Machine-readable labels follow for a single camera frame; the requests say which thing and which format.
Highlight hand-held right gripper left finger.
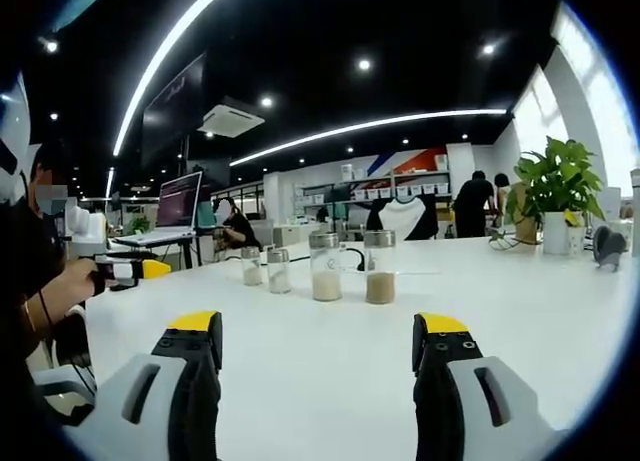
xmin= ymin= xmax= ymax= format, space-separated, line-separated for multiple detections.
xmin=63 ymin=310 xmax=224 ymax=461

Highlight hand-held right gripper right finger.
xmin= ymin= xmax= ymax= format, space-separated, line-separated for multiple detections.
xmin=412 ymin=311 xmax=572 ymax=461

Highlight small glass seasoning bottle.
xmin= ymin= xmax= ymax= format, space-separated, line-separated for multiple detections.
xmin=265 ymin=248 xmax=293 ymax=296
xmin=240 ymin=246 xmax=264 ymax=288

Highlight tall seasoning bottle brown contents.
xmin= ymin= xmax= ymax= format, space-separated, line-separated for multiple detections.
xmin=363 ymin=228 xmax=397 ymax=306

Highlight tall seasoning bottle white contents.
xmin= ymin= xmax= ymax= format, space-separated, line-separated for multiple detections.
xmin=308 ymin=231 xmax=344 ymax=303

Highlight person's left hand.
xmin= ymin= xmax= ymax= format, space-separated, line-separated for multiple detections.
xmin=49 ymin=258 xmax=107 ymax=302

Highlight operator person in black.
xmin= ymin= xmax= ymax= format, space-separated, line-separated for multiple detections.
xmin=0 ymin=198 xmax=69 ymax=461

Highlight person's head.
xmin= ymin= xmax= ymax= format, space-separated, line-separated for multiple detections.
xmin=28 ymin=141 xmax=70 ymax=217

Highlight open white laptop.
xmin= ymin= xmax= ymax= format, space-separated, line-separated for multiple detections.
xmin=113 ymin=170 xmax=204 ymax=248

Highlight white worn device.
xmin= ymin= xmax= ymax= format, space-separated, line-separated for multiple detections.
xmin=0 ymin=71 xmax=32 ymax=178

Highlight hanging dark screen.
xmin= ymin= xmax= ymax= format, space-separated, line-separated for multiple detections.
xmin=140 ymin=52 xmax=208 ymax=171

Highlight ceiling air conditioner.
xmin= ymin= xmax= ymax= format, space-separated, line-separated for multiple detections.
xmin=196 ymin=96 xmax=267 ymax=135

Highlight long curved ceiling light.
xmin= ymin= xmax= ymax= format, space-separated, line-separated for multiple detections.
xmin=112 ymin=0 xmax=239 ymax=158
xmin=228 ymin=108 xmax=509 ymax=168

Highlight white plant pot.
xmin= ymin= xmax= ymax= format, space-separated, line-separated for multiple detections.
xmin=541 ymin=210 xmax=586 ymax=257

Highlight black and white chair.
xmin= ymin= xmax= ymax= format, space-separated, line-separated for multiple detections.
xmin=368 ymin=192 xmax=439 ymax=242

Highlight grey round desk gadget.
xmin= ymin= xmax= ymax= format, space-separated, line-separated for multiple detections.
xmin=591 ymin=225 xmax=630 ymax=273

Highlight green potted plant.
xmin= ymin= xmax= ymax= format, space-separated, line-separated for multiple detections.
xmin=505 ymin=135 xmax=607 ymax=245

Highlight storage shelf with white bins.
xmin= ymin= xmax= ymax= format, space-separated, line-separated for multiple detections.
xmin=293 ymin=154 xmax=452 ymax=218

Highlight wire basket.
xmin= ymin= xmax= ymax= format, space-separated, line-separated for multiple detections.
xmin=487 ymin=232 xmax=544 ymax=253

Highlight black power cable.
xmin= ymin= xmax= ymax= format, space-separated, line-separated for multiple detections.
xmin=289 ymin=247 xmax=365 ymax=273

